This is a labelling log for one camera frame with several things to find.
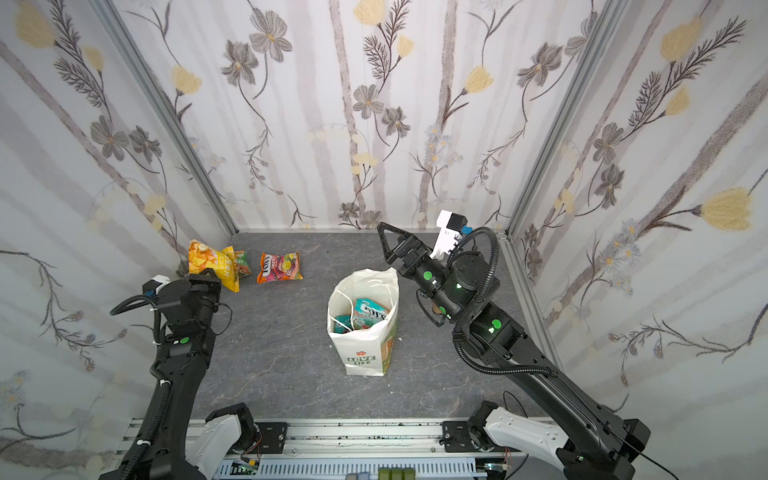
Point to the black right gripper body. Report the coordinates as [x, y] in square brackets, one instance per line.
[410, 253]

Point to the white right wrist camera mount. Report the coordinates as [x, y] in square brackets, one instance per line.
[453, 227]

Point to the white printed paper bag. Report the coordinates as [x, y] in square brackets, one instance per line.
[364, 352]

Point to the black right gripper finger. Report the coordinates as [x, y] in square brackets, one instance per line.
[386, 230]
[391, 249]

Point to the orange pink snack packet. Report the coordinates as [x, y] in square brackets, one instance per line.
[279, 267]

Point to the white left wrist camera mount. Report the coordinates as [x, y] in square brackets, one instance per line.
[152, 287]

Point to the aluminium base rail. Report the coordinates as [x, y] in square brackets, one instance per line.
[360, 438]

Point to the white cable duct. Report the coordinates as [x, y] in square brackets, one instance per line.
[317, 468]

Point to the green snack packet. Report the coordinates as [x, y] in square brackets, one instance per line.
[241, 261]

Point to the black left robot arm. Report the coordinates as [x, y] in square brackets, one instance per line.
[182, 317]

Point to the teal snack packet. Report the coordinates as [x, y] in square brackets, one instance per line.
[367, 313]

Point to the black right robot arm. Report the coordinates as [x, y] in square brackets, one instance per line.
[584, 439]

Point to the yellow orange chips packet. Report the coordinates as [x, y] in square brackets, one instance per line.
[223, 263]

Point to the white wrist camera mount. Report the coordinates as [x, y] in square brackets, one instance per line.
[152, 287]
[453, 227]

